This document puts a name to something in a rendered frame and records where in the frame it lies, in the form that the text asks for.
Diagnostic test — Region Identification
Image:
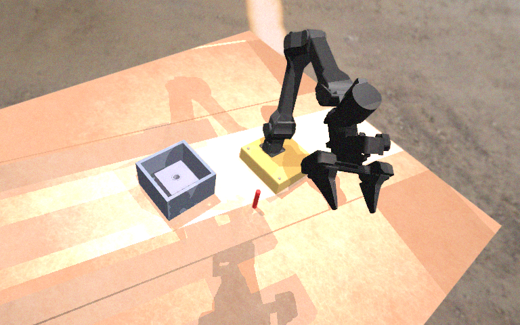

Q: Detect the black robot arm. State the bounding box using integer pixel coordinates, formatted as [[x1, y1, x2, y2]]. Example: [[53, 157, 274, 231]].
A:
[[259, 29, 391, 158]]

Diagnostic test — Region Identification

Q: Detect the red peg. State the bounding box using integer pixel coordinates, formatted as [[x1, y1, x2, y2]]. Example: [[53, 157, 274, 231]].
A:
[[252, 190, 261, 209]]

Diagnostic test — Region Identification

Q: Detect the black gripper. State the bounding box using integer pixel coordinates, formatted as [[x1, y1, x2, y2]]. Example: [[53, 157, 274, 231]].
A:
[[301, 129, 394, 214]]

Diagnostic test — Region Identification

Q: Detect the white square plate with hole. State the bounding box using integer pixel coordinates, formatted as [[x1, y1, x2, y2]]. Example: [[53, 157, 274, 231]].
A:
[[154, 161, 198, 197]]

